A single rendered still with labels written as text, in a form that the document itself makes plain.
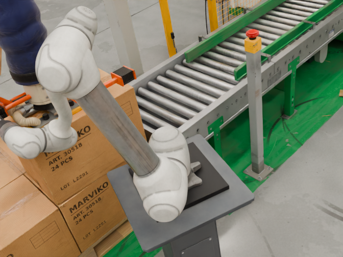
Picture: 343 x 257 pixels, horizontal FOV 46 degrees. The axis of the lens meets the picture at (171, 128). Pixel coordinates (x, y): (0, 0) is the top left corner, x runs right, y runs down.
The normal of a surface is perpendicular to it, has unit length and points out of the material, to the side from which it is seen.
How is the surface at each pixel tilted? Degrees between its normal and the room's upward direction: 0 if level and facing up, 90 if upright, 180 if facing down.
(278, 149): 0
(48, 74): 85
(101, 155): 90
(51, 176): 90
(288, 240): 0
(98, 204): 90
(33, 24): 71
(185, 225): 0
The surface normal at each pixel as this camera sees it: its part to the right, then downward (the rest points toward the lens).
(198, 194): -0.15, -0.77
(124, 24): 0.67, 0.34
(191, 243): 0.41, 0.51
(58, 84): -0.17, 0.51
